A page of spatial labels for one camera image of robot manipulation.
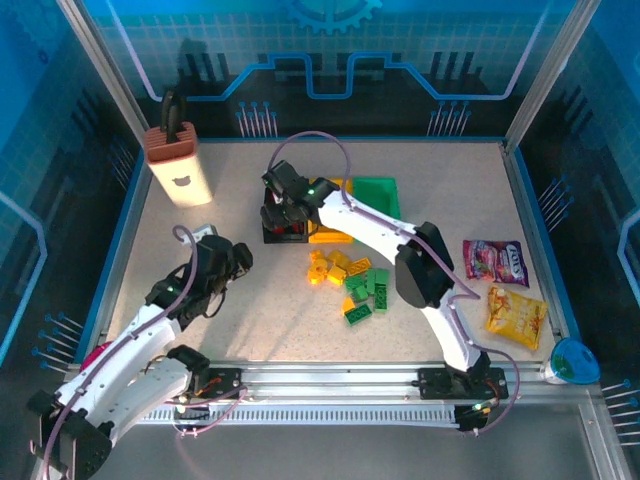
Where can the red lego brick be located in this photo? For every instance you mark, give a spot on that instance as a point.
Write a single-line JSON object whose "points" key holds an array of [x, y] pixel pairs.
{"points": [[275, 199], [287, 231]]}

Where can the yellow lego with hole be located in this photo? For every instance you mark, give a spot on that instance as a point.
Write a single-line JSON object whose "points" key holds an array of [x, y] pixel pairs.
{"points": [[317, 274]]}

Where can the long yellow lego brick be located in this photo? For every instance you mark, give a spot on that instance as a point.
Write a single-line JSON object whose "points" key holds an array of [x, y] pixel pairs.
{"points": [[358, 266]]}

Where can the small green lego brick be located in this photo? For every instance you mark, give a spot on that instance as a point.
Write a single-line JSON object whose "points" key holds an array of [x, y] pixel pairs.
{"points": [[360, 294]]}

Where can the small yellow lego brick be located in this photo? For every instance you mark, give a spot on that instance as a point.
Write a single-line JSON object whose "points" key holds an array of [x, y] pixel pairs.
{"points": [[348, 303]]}

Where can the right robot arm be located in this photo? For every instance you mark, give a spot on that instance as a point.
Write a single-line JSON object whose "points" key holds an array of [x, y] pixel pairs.
{"points": [[370, 220]]}

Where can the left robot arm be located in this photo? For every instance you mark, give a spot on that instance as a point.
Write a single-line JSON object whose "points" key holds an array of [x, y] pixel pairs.
{"points": [[150, 380]]}

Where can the black plastic bin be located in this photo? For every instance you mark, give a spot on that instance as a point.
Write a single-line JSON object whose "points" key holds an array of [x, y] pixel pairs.
{"points": [[285, 239]]}

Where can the yellow plastic bin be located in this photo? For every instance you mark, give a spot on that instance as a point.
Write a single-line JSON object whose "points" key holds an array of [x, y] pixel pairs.
{"points": [[330, 236]]}

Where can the green plastic bin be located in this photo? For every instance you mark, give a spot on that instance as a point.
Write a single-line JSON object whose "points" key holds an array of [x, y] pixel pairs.
{"points": [[375, 192]]}

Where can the cream knife block brown lid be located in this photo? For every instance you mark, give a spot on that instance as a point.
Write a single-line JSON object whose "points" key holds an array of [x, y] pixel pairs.
{"points": [[182, 175]]}

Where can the small electronics board with LEDs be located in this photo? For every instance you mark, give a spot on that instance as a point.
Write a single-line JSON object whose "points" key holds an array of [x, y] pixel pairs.
{"points": [[475, 420], [192, 410]]}

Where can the pink plastic cup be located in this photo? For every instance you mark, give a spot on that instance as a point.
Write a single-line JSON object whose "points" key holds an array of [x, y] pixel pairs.
{"points": [[96, 354]]}

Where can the purple candy bag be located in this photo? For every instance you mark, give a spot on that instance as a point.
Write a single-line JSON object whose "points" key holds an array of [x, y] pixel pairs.
{"points": [[495, 262]]}

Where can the yellow snack bag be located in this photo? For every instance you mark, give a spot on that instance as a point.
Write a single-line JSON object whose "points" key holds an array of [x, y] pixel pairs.
{"points": [[517, 317]]}

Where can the blue plastic bowl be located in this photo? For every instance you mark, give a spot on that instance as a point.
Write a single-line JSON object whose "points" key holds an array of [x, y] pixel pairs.
{"points": [[575, 362]]}

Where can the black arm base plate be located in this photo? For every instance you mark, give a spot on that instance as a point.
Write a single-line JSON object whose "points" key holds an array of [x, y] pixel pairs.
{"points": [[230, 382], [432, 382]]}

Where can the aluminium mounting rail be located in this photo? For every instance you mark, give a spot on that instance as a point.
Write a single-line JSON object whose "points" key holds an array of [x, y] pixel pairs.
{"points": [[330, 380]]}

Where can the aluminium frame post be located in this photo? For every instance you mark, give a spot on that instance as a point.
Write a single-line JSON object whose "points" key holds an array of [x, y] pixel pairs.
{"points": [[102, 65], [554, 65]]}

